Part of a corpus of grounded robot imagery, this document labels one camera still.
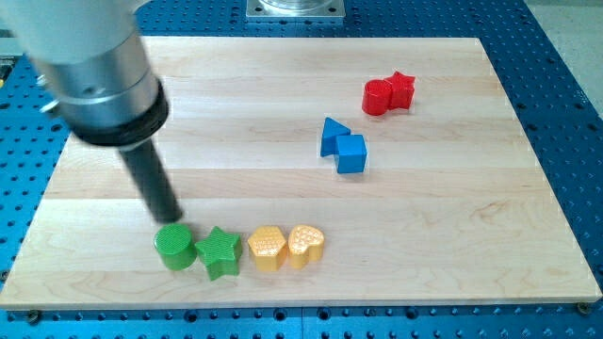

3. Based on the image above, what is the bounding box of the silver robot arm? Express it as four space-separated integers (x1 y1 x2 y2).
1 0 169 147

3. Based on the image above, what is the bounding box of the blue triangle block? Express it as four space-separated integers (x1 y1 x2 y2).
320 117 350 157

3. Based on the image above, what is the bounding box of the blue cube block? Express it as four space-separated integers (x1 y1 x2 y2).
335 135 367 174

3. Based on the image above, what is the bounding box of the yellow heart block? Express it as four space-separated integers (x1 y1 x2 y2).
287 224 325 269

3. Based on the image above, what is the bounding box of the yellow hexagon block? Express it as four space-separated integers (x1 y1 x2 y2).
248 226 288 272

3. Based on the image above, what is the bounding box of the red cylinder block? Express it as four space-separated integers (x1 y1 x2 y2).
362 79 392 116

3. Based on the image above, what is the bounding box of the wooden board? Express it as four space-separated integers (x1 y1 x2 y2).
1 37 601 310

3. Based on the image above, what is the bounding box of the green star block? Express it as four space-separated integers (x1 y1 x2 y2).
194 226 242 281

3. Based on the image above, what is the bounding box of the red star block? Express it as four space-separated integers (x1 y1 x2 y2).
384 71 416 109

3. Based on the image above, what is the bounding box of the green cylinder block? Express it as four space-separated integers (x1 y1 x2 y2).
154 223 197 270

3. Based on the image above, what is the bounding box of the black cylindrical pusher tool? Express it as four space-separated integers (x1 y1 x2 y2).
119 139 183 223

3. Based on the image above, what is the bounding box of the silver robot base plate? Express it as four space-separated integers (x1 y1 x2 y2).
246 0 346 19

